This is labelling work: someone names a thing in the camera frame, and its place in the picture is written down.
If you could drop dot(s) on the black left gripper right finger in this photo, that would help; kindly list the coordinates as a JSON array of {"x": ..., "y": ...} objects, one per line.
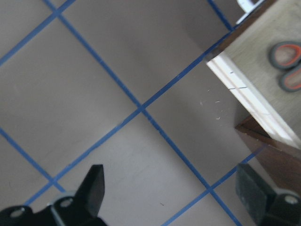
[{"x": 266, "y": 205}]

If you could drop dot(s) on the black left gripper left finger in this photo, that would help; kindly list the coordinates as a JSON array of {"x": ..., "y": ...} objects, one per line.
[{"x": 80, "y": 209}]

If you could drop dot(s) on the brown wooden drawer cabinet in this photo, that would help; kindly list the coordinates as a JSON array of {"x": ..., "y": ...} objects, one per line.
[{"x": 241, "y": 62}]

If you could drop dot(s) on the grey orange scissors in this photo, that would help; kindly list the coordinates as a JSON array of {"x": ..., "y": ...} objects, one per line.
[{"x": 286, "y": 56}]

